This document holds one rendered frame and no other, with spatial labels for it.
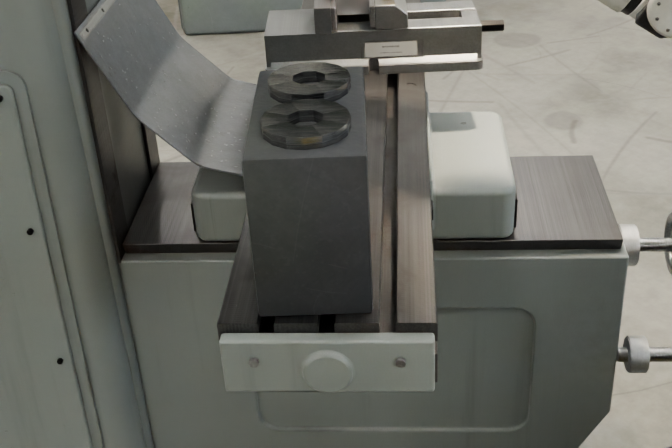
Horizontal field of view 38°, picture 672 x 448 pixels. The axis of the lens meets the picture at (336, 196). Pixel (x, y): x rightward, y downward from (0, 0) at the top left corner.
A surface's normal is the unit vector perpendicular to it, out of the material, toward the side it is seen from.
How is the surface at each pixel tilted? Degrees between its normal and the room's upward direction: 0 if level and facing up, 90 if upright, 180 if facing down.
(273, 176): 90
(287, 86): 0
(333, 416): 90
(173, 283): 90
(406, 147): 0
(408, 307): 0
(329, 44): 90
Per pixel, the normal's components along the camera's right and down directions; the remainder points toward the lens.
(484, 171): -0.05, -0.87
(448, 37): 0.00, 0.50
